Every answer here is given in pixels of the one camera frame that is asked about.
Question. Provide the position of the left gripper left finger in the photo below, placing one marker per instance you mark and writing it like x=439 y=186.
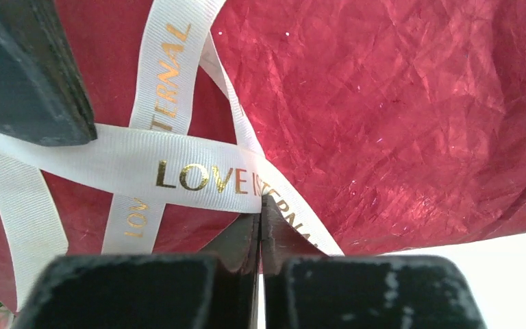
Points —
x=212 y=288

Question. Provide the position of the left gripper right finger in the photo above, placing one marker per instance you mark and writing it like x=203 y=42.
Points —
x=305 y=288

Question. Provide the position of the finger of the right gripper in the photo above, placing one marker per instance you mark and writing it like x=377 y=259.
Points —
x=42 y=95

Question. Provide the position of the red wrapping paper sheet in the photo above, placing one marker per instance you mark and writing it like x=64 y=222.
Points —
x=402 y=123

